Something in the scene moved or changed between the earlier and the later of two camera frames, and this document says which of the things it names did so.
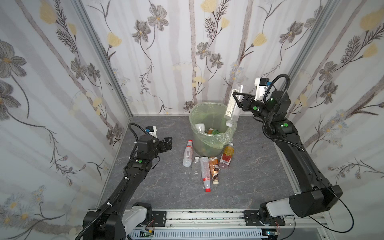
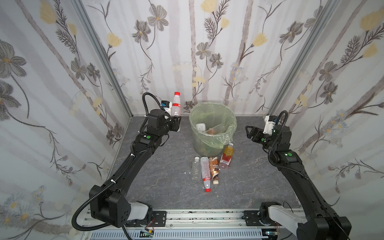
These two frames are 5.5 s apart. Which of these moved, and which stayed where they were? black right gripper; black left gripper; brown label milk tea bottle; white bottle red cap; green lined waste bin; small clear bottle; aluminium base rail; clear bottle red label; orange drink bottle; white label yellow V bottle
Moved: white bottle red cap; black left gripper; black right gripper
Stayed: brown label milk tea bottle; clear bottle red label; small clear bottle; orange drink bottle; aluminium base rail; white label yellow V bottle; green lined waste bin
